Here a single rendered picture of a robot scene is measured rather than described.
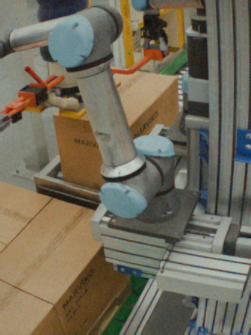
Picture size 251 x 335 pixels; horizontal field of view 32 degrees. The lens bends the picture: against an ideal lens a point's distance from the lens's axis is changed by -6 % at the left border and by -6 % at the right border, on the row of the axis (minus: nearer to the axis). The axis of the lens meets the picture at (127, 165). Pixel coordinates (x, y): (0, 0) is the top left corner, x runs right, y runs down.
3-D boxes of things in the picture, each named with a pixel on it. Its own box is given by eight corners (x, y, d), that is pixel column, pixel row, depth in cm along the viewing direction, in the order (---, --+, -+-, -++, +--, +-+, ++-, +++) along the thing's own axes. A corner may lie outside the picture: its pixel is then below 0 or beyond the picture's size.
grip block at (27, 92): (31, 96, 175) (28, 82, 171) (50, 98, 170) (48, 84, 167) (18, 105, 169) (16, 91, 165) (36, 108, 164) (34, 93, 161)
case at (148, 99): (118, 128, 281) (112, 68, 259) (180, 140, 265) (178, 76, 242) (63, 183, 238) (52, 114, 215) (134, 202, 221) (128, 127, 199)
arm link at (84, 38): (169, 192, 125) (111, 1, 101) (144, 226, 115) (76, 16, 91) (131, 191, 132) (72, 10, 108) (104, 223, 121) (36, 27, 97)
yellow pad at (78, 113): (101, 82, 203) (101, 72, 201) (121, 84, 199) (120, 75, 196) (57, 117, 179) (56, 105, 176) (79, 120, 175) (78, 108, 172)
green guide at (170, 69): (193, 44, 405) (192, 36, 400) (203, 45, 401) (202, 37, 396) (107, 120, 290) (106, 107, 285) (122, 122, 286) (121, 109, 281)
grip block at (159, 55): (152, 52, 203) (151, 42, 200) (169, 54, 199) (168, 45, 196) (143, 58, 197) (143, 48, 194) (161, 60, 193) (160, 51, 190)
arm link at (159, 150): (181, 173, 136) (181, 133, 128) (163, 200, 126) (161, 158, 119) (145, 164, 141) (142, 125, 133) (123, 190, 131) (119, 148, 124)
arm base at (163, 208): (187, 196, 142) (187, 170, 137) (171, 227, 131) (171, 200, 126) (141, 188, 148) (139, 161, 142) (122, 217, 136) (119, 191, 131)
